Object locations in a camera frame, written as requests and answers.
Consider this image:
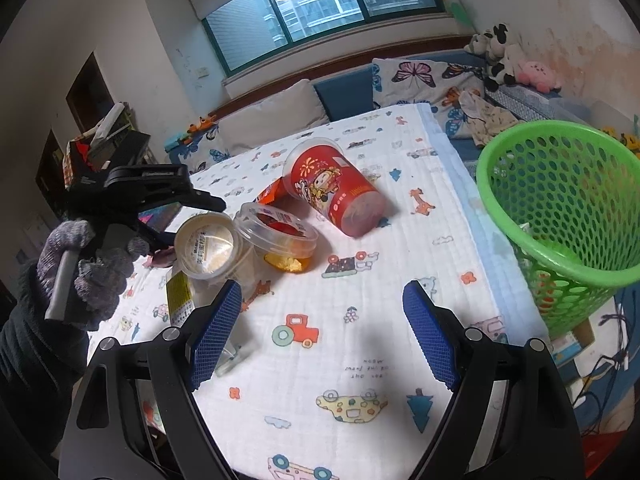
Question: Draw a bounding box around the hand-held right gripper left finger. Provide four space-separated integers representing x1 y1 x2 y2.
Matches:
57 279 243 480

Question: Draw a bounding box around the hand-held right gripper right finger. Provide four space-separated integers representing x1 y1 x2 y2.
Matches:
402 280 586 480

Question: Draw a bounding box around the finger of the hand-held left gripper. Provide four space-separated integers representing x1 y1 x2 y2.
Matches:
150 187 227 213
134 220 177 254

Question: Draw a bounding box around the clear lidded round container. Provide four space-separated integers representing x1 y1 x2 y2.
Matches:
174 212 261 281

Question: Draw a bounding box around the orange snack packet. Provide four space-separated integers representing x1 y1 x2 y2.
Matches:
254 177 291 207

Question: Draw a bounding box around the red printed cup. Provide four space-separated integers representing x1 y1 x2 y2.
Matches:
282 139 387 238

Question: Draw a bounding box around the green mesh basket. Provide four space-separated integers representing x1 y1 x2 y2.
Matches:
476 120 640 338

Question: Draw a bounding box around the person's left forearm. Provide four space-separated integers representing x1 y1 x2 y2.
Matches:
0 265 92 443

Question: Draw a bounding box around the person's left hand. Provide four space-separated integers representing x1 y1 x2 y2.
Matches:
37 220 151 332

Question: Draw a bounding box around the clear plastic piece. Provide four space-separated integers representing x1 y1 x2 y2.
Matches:
215 342 256 378

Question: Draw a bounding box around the small butterfly pillow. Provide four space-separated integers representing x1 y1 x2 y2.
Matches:
187 125 236 176

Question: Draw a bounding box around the yellow label packet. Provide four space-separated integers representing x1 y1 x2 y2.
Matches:
165 270 196 328

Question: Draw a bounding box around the orange tiger toy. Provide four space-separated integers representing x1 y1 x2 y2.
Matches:
185 115 218 137

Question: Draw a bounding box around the printed blanket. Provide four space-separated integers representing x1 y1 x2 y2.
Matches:
90 102 551 480

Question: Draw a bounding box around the clear container with orange residue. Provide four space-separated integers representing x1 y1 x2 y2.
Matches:
234 202 320 275

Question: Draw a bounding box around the beige pillow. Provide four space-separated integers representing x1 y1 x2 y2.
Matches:
217 79 331 146

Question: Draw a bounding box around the cardboard box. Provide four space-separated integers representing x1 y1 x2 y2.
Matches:
550 320 596 363

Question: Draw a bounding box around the blue headboard cushion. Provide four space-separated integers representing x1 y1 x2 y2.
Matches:
312 67 376 121

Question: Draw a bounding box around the white printed garment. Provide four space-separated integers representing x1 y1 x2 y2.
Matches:
460 92 521 148

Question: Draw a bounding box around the window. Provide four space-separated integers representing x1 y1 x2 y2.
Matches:
202 0 446 73

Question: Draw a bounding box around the large butterfly pillow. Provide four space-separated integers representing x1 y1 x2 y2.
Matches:
371 57 488 138

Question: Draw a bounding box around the blue patterned folded cloth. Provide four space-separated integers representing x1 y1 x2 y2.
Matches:
487 82 566 121

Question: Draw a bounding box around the clear storage box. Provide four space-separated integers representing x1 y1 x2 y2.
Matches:
550 97 640 161

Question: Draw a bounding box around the cow plush toy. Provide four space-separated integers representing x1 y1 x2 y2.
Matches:
485 45 523 93
465 22 512 58

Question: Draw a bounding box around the pink plush toy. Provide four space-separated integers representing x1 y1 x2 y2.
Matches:
515 58 563 93

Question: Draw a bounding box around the black cable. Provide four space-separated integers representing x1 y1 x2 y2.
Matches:
570 310 632 406

